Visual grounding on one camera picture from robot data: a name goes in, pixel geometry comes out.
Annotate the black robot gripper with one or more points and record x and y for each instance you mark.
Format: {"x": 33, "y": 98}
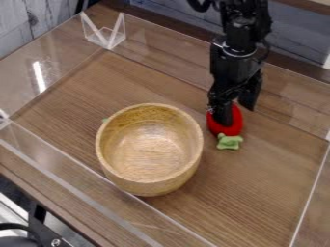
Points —
{"x": 246, "y": 21}

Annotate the red plush strawberry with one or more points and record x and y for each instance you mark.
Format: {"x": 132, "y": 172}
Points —
{"x": 227, "y": 134}

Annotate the light wooden bowl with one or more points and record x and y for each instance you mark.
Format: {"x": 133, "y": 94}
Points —
{"x": 148, "y": 148}

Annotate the clear acrylic corner bracket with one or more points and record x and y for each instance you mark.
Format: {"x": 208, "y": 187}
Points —
{"x": 105, "y": 37}

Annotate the clear acrylic tray wall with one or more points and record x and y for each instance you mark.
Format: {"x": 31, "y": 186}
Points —
{"x": 109, "y": 217}

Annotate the black table frame leg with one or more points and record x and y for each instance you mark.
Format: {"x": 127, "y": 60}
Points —
{"x": 49, "y": 238}

